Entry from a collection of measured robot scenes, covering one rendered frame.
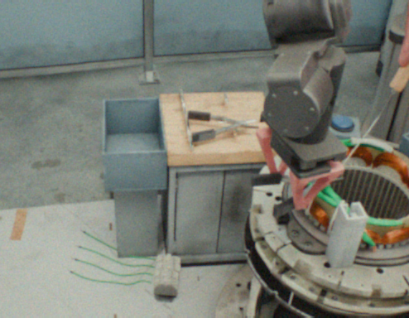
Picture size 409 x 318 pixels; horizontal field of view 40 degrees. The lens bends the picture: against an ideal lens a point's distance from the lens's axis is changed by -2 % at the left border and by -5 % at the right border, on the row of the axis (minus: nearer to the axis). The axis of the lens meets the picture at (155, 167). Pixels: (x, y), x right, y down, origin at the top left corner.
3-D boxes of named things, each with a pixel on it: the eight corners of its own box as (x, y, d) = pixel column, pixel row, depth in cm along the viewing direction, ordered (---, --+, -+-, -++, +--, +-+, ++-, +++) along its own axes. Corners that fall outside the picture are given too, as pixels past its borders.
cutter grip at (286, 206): (276, 219, 70) (277, 209, 69) (271, 215, 70) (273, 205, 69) (299, 206, 71) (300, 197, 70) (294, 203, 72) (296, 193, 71)
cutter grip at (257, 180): (251, 187, 74) (252, 178, 73) (249, 183, 75) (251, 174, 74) (281, 185, 74) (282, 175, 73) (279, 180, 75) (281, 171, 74)
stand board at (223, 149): (167, 166, 96) (168, 155, 95) (160, 104, 111) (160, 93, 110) (284, 161, 97) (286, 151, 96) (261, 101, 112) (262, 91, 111)
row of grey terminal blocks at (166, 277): (176, 303, 106) (177, 289, 104) (151, 301, 107) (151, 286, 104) (181, 264, 114) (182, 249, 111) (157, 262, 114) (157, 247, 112)
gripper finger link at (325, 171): (286, 226, 68) (302, 166, 62) (258, 189, 73) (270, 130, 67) (331, 213, 70) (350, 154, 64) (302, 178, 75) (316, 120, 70)
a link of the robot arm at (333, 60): (353, 41, 60) (305, 27, 62) (339, 67, 56) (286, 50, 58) (340, 94, 65) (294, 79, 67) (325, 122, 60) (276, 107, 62)
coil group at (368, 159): (334, 172, 86) (339, 151, 83) (330, 165, 87) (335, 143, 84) (371, 171, 86) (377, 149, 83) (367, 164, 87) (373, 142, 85)
